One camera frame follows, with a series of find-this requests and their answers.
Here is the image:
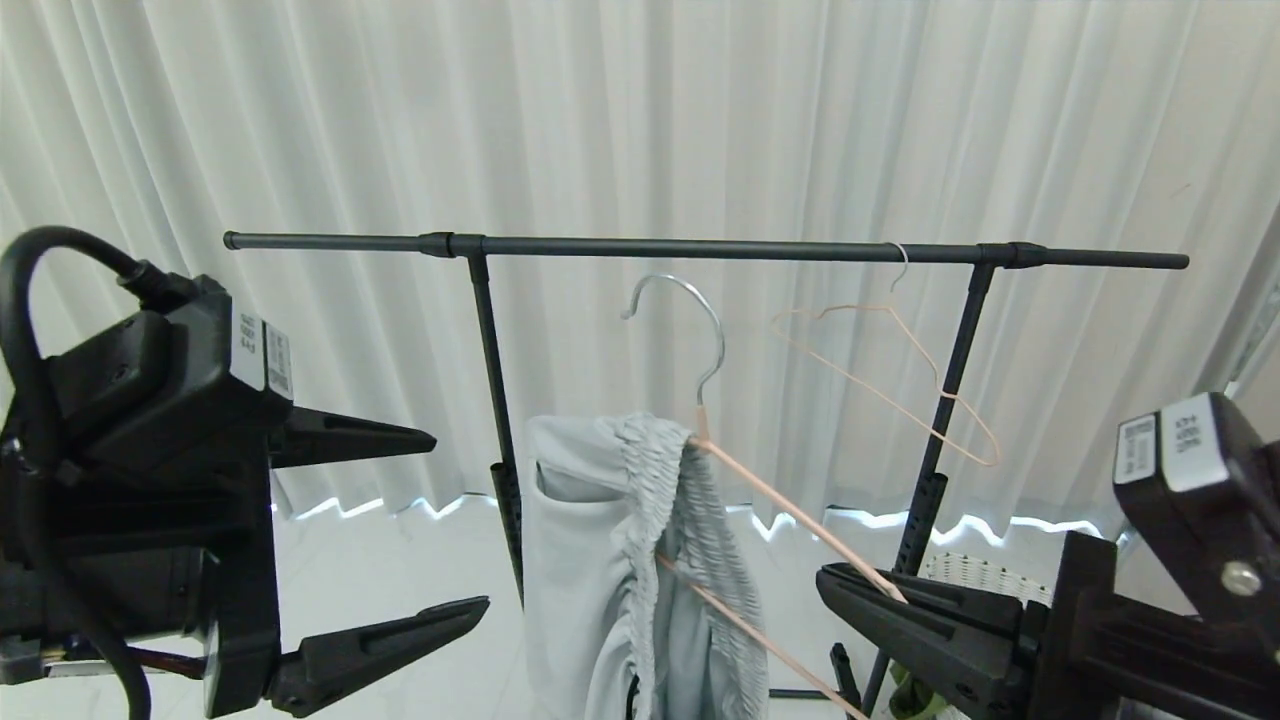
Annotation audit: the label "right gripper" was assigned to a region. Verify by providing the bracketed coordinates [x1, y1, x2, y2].
[816, 530, 1280, 720]

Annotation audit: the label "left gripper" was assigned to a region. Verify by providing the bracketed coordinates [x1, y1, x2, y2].
[0, 405, 491, 719]

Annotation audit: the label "pink clothes hanger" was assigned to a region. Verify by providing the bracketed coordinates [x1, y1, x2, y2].
[770, 243, 1003, 469]
[620, 274, 909, 720]

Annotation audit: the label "pale grey shorts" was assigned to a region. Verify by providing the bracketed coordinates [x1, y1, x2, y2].
[522, 412, 771, 720]

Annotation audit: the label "black clothes rack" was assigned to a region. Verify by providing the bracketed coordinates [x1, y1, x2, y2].
[222, 230, 1191, 720]

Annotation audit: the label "green garment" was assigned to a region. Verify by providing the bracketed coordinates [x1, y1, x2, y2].
[888, 662, 947, 720]

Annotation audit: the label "white curtain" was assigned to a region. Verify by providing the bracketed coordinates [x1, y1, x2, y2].
[0, 0, 1280, 533]

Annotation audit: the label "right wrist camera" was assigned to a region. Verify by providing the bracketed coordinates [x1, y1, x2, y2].
[1113, 392, 1280, 653]

